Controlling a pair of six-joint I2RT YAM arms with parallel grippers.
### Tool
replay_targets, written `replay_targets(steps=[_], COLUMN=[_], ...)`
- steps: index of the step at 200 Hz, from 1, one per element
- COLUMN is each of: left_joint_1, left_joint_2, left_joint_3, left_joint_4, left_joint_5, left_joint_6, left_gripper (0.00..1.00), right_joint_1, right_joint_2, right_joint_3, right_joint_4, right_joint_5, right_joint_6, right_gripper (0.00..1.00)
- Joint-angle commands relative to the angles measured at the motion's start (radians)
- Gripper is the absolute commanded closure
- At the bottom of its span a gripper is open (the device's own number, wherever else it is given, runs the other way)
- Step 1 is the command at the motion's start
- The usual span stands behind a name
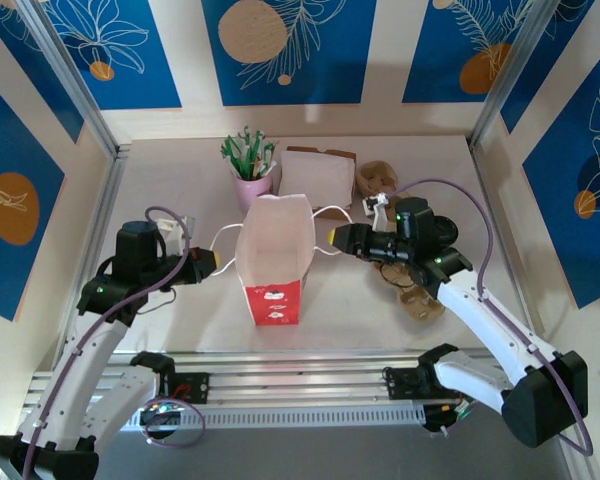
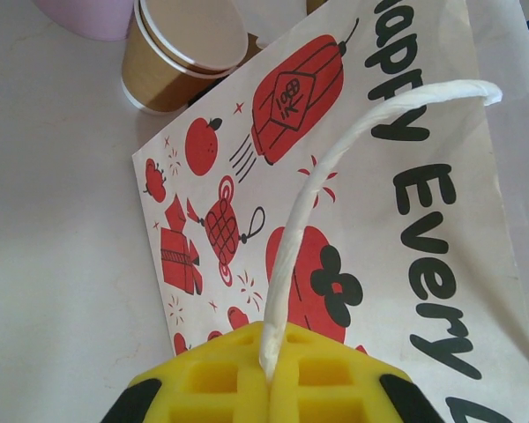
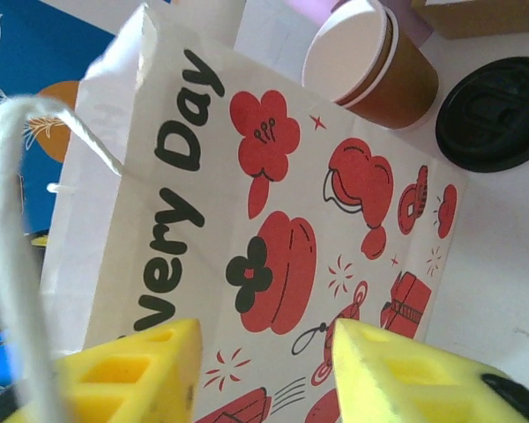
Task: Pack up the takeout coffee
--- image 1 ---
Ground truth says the brown pulp cup carrier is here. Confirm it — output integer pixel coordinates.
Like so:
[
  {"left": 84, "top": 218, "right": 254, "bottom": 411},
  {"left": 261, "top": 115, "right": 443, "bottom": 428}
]
[
  {"left": 372, "top": 259, "right": 447, "bottom": 322},
  {"left": 357, "top": 159, "right": 401, "bottom": 201}
]

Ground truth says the red white paper bag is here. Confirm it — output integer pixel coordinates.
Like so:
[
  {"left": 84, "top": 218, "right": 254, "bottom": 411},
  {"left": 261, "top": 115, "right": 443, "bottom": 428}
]
[{"left": 210, "top": 193, "right": 355, "bottom": 327}]

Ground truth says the kraft cardboard box white top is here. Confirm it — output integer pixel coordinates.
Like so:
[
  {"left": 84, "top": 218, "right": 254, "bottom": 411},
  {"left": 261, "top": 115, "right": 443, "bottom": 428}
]
[{"left": 278, "top": 145, "right": 357, "bottom": 221}]

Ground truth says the pink straw holder cup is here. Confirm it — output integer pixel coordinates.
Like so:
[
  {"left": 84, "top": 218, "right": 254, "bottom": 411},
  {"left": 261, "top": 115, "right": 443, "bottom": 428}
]
[{"left": 234, "top": 172, "right": 275, "bottom": 215}]

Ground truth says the green white wrapped straw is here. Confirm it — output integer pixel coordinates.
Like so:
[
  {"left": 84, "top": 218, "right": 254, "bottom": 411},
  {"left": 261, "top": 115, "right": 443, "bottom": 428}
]
[
  {"left": 253, "top": 129, "right": 267, "bottom": 179},
  {"left": 221, "top": 138, "right": 244, "bottom": 179},
  {"left": 233, "top": 132, "right": 251, "bottom": 177},
  {"left": 259, "top": 141, "right": 279, "bottom": 176},
  {"left": 243, "top": 126, "right": 257, "bottom": 179}
]

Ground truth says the aluminium table edge rail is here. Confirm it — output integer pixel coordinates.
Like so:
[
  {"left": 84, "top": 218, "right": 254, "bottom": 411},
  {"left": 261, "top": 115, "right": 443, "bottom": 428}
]
[
  {"left": 57, "top": 144, "right": 131, "bottom": 361},
  {"left": 468, "top": 139, "right": 551, "bottom": 357}
]

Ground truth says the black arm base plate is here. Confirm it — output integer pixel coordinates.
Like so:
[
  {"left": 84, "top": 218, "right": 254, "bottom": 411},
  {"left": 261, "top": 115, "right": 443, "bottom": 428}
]
[
  {"left": 152, "top": 372, "right": 211, "bottom": 407},
  {"left": 383, "top": 367, "right": 477, "bottom": 401}
]

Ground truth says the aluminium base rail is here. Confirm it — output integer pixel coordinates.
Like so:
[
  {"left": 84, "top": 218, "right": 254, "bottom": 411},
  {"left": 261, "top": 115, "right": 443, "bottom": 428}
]
[{"left": 27, "top": 349, "right": 506, "bottom": 407}]

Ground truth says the grey slotted cable duct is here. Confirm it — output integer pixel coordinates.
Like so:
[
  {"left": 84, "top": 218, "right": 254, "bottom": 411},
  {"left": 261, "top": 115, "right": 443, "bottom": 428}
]
[{"left": 124, "top": 405, "right": 427, "bottom": 430}]

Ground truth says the aluminium frame post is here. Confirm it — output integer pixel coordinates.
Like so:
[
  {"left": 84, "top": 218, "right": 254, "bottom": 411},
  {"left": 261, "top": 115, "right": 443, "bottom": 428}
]
[
  {"left": 467, "top": 0, "right": 564, "bottom": 151},
  {"left": 14, "top": 0, "right": 131, "bottom": 160}
]

